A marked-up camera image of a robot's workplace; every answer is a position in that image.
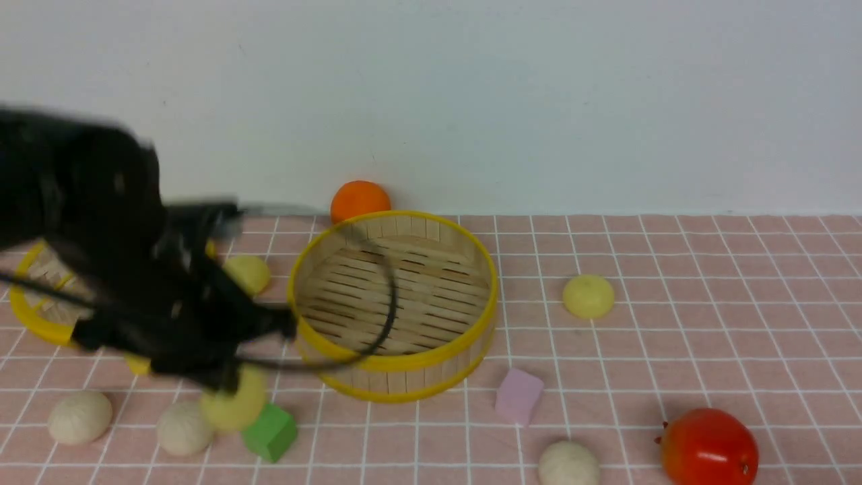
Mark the orange fruit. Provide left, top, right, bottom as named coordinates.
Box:
left=329, top=179, right=392, bottom=224

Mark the white bun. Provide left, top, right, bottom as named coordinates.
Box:
left=156, top=400, right=215, bottom=457
left=537, top=440, right=601, bottom=485
left=47, top=390, right=113, bottom=445

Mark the yellow bun bottom edge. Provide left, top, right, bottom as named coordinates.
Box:
left=199, top=364, right=269, bottom=432

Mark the bamboo steamer tray yellow rim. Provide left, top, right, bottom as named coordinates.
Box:
left=287, top=211, right=499, bottom=403

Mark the green foam cube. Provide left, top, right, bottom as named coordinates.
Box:
left=241, top=403, right=298, bottom=463

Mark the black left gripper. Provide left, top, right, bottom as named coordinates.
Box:
left=71, top=200, right=298, bottom=393

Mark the black cable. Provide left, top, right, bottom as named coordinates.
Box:
left=0, top=229, right=399, bottom=371

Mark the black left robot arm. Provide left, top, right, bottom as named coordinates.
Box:
left=2, top=107, right=298, bottom=394

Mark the red tomato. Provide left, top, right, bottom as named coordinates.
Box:
left=655, top=408, right=760, bottom=484

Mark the bamboo steamer lid yellow rim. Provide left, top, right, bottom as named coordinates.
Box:
left=9, top=241, right=90, bottom=346

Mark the pink foam block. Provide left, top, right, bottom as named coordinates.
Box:
left=494, top=368, right=545, bottom=427

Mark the pink checkered tablecloth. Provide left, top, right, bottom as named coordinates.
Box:
left=1, top=215, right=861, bottom=484

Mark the yellow foam block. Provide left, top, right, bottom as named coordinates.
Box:
left=124, top=354, right=151, bottom=375

